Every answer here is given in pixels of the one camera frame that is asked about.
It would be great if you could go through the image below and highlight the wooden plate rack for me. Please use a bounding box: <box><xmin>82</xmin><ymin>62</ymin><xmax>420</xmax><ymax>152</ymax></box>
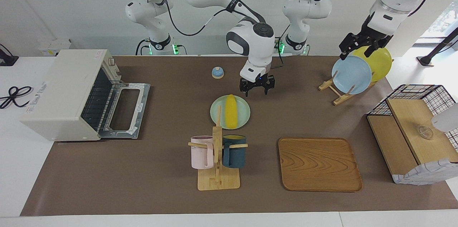
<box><xmin>318</xmin><ymin>73</ymin><xmax>378</xmax><ymax>106</ymax></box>

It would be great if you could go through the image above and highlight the brown wooden tray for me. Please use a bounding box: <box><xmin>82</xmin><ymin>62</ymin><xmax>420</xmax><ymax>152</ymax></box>
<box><xmin>278</xmin><ymin>137</ymin><xmax>363</xmax><ymax>193</ymax></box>

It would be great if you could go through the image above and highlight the yellow plate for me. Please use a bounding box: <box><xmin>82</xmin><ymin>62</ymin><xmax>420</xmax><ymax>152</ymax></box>
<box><xmin>352</xmin><ymin>46</ymin><xmax>393</xmax><ymax>83</ymax></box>

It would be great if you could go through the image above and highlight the mint green plate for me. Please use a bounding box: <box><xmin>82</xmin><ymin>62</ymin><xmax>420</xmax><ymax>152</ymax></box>
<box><xmin>210</xmin><ymin>94</ymin><xmax>251</xmax><ymax>130</ymax></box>

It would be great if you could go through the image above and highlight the pink mug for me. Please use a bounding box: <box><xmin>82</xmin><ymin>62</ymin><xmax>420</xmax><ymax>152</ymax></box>
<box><xmin>190</xmin><ymin>135</ymin><xmax>215</xmax><ymax>170</ymax></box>

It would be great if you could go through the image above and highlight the cream toaster oven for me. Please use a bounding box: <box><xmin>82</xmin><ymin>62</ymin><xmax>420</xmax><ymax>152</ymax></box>
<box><xmin>20</xmin><ymin>49</ymin><xmax>151</xmax><ymax>142</ymax></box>

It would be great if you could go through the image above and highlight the black tripod leg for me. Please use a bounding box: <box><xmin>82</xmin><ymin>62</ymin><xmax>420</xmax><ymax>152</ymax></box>
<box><xmin>417</xmin><ymin>27</ymin><xmax>458</xmax><ymax>66</ymax></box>

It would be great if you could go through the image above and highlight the small clear glass piece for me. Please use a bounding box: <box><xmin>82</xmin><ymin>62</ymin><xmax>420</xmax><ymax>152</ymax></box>
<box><xmin>417</xmin><ymin>126</ymin><xmax>434</xmax><ymax>140</ymax></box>

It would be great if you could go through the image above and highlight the black stand base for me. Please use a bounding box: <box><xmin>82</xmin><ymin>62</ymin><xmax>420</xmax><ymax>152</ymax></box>
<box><xmin>0</xmin><ymin>44</ymin><xmax>19</xmax><ymax>66</ymax></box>

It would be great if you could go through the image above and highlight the brown table mat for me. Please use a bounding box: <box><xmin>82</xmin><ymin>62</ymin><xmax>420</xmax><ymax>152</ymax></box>
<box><xmin>20</xmin><ymin>55</ymin><xmax>458</xmax><ymax>217</ymax></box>

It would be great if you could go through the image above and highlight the wire basket wooden shelf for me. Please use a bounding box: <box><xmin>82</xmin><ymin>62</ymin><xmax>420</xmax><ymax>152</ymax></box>
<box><xmin>366</xmin><ymin>84</ymin><xmax>458</xmax><ymax>186</ymax></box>

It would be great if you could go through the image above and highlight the yellow corn cob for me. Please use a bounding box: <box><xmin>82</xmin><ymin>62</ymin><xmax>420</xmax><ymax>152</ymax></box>
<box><xmin>225</xmin><ymin>94</ymin><xmax>238</xmax><ymax>129</ymax></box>

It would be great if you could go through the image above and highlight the light blue plate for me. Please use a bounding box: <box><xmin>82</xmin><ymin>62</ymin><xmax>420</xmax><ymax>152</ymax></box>
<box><xmin>331</xmin><ymin>55</ymin><xmax>372</xmax><ymax>95</ymax></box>

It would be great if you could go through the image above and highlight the dark blue mug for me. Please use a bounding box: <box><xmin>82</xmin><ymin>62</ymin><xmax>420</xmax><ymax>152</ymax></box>
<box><xmin>222</xmin><ymin>134</ymin><xmax>247</xmax><ymax>169</ymax></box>

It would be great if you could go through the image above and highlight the black coiled cable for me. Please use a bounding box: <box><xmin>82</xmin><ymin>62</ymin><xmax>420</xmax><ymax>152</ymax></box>
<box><xmin>0</xmin><ymin>86</ymin><xmax>33</xmax><ymax>109</ymax></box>

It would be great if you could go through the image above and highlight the glass oven door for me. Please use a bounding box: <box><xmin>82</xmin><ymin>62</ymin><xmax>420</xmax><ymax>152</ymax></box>
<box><xmin>98</xmin><ymin>82</ymin><xmax>151</xmax><ymax>139</ymax></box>

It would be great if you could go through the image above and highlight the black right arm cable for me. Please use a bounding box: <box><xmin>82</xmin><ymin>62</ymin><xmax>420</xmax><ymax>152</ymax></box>
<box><xmin>157</xmin><ymin>0</ymin><xmax>266</xmax><ymax>38</ymax></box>

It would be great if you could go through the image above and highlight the white wall socket box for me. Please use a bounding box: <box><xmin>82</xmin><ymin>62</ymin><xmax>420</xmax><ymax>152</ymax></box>
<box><xmin>38</xmin><ymin>39</ymin><xmax>72</xmax><ymax>57</ymax></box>

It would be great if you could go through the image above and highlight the white blurred rounded object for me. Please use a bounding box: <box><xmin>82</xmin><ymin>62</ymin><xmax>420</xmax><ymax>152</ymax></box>
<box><xmin>431</xmin><ymin>103</ymin><xmax>458</xmax><ymax>133</ymax></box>

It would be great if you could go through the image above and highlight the wooden mug tree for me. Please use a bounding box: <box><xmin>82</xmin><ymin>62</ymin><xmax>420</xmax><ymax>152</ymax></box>
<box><xmin>188</xmin><ymin>105</ymin><xmax>249</xmax><ymax>191</ymax></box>

